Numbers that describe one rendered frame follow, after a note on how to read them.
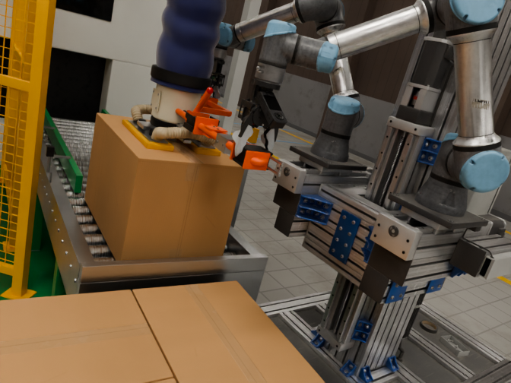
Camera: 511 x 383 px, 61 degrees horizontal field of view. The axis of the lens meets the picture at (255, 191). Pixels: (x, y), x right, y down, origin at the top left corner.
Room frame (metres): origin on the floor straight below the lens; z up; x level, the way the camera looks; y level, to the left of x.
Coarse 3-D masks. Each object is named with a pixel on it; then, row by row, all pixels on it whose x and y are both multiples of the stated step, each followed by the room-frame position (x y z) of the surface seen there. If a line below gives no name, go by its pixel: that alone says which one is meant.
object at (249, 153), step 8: (248, 144) 1.20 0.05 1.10; (232, 152) 1.18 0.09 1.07; (248, 152) 1.12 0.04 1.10; (256, 152) 1.13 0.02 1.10; (264, 152) 1.15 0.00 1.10; (240, 160) 1.16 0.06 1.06; (248, 160) 1.12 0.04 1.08; (248, 168) 1.12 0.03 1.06; (256, 168) 1.14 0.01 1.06; (264, 168) 1.15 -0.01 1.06
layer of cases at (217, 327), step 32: (160, 288) 1.27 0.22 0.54; (192, 288) 1.32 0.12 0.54; (224, 288) 1.37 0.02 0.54; (0, 320) 0.94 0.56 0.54; (32, 320) 0.97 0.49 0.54; (64, 320) 1.00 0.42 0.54; (96, 320) 1.03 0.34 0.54; (128, 320) 1.07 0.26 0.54; (160, 320) 1.11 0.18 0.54; (192, 320) 1.14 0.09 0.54; (224, 320) 1.19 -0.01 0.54; (256, 320) 1.23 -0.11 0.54; (0, 352) 0.83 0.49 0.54; (32, 352) 0.86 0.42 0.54; (64, 352) 0.88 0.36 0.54; (96, 352) 0.91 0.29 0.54; (128, 352) 0.94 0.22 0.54; (160, 352) 0.97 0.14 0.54; (192, 352) 1.00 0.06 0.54; (224, 352) 1.04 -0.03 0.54; (256, 352) 1.07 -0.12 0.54; (288, 352) 1.11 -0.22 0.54
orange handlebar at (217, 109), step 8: (208, 104) 2.00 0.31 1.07; (216, 104) 1.95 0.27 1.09; (176, 112) 1.57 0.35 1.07; (184, 112) 1.53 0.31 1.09; (208, 112) 1.78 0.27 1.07; (216, 112) 1.80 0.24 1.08; (224, 112) 1.82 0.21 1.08; (200, 128) 1.39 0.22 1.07; (208, 128) 1.34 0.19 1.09; (216, 128) 1.36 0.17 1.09; (208, 136) 1.34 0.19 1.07; (232, 144) 1.22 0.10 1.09; (256, 160) 1.12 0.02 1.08; (264, 160) 1.13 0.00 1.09
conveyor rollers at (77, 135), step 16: (64, 128) 2.89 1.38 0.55; (80, 128) 3.03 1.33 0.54; (48, 144) 2.44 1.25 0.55; (80, 144) 2.62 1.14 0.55; (80, 160) 2.36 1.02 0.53; (64, 176) 2.01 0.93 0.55; (80, 208) 1.71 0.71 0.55; (80, 224) 1.56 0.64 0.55; (96, 224) 1.59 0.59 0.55; (96, 240) 1.49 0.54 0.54; (96, 256) 1.40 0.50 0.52; (112, 256) 1.44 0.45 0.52
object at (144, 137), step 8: (128, 120) 1.71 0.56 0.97; (144, 120) 1.66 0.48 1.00; (128, 128) 1.64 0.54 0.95; (136, 128) 1.61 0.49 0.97; (152, 128) 1.55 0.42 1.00; (136, 136) 1.55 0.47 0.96; (144, 136) 1.52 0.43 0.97; (144, 144) 1.46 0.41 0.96; (152, 144) 1.46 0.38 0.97; (160, 144) 1.48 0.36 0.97; (168, 144) 1.50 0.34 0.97
